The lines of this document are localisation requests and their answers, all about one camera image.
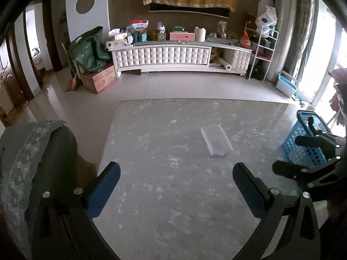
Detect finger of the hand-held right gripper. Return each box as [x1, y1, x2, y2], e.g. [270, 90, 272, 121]
[295, 135, 347, 158]
[272, 156, 347, 189]

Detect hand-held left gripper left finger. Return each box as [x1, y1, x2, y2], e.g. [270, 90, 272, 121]
[31, 162, 121, 260]

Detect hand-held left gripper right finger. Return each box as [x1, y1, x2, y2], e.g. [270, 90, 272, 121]
[232, 162, 322, 260]

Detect blue plastic laundry basket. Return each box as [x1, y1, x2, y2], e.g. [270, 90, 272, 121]
[282, 110, 332, 168]

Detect pale grey towel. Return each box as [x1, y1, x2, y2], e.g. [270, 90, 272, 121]
[201, 124, 234, 157]

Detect dark hanging clothes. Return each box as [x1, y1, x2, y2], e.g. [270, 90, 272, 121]
[329, 86, 347, 114]

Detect light blue mop bucket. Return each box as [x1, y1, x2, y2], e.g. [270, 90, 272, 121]
[276, 71, 299, 98]

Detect red cloth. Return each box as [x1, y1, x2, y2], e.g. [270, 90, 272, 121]
[332, 68, 347, 86]

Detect white metal shelf rack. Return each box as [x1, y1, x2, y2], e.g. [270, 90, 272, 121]
[245, 20, 280, 83]

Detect grey patterned sofa cover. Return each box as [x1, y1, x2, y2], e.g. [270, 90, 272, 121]
[0, 119, 98, 260]

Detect cardboard box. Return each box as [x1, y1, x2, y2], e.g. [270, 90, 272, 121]
[80, 64, 118, 94]

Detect patterned curtain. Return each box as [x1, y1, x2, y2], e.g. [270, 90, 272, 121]
[291, 0, 316, 82]

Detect orange bag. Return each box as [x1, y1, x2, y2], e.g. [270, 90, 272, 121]
[240, 30, 251, 48]

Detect white standing air conditioner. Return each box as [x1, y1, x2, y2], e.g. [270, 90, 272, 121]
[268, 0, 296, 82]

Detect white plastic bags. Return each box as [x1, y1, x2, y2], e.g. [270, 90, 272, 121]
[256, 5, 278, 37]

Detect green plastic bag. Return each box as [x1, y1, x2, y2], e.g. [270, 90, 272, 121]
[68, 26, 111, 73]

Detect white tufted TV cabinet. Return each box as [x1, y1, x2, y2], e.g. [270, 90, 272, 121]
[111, 40, 252, 78]

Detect brown wooden door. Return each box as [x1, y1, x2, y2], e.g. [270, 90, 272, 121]
[0, 31, 34, 117]

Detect white tissue boxes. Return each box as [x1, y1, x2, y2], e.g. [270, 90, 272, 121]
[108, 28, 129, 50]

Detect white plastic jug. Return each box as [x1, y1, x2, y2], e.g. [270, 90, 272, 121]
[194, 26, 208, 42]

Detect pink storage box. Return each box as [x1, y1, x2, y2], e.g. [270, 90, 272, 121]
[170, 32, 196, 42]

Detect red and white package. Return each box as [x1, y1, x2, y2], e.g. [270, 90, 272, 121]
[131, 20, 149, 33]

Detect dark brown door frame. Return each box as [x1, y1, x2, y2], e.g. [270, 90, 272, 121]
[26, 0, 63, 72]

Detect brown round wall disc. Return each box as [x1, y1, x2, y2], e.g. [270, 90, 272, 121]
[75, 0, 95, 14]

